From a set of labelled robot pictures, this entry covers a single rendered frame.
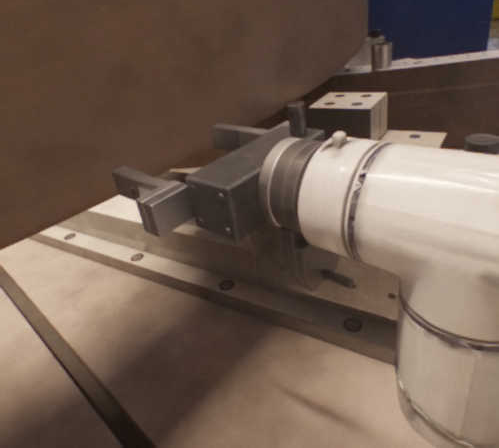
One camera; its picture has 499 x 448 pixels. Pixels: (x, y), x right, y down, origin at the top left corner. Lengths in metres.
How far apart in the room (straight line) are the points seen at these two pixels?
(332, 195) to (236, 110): 0.41
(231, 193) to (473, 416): 0.22
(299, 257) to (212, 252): 0.81
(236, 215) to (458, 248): 0.15
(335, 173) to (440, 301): 0.10
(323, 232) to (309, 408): 0.66
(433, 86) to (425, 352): 1.62
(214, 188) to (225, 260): 0.82
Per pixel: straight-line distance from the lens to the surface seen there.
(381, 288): 0.80
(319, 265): 0.35
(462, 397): 0.32
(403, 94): 1.84
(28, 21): 0.48
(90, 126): 0.50
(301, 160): 0.29
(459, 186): 0.24
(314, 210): 0.27
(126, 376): 1.05
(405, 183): 0.25
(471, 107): 1.93
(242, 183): 0.30
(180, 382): 0.99
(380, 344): 0.94
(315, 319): 0.98
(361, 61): 2.78
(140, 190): 0.36
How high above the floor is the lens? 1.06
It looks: 27 degrees down
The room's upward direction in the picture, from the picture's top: 9 degrees counter-clockwise
